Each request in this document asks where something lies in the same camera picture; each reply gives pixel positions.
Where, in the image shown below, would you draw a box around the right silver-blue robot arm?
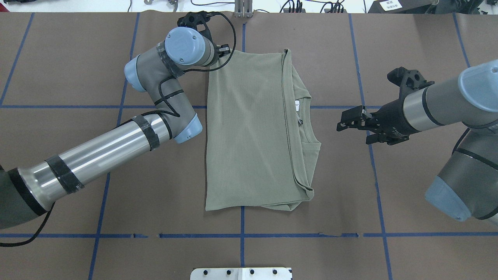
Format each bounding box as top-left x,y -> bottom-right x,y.
337,60 -> 498,226

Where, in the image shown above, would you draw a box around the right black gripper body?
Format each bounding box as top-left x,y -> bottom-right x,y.
372,99 -> 411,145

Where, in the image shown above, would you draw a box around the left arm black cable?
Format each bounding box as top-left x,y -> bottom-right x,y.
0,12 -> 237,248

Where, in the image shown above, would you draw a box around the olive green long-sleeve shirt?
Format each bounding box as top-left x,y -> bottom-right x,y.
205,49 -> 321,211

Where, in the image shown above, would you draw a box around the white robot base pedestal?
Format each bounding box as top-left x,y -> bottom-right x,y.
190,267 -> 293,280

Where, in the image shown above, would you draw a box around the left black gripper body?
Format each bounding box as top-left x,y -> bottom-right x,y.
210,42 -> 232,66

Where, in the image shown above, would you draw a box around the aluminium frame post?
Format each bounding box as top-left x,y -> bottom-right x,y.
233,0 -> 254,18

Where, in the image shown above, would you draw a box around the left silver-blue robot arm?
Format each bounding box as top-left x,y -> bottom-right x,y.
0,27 -> 234,229

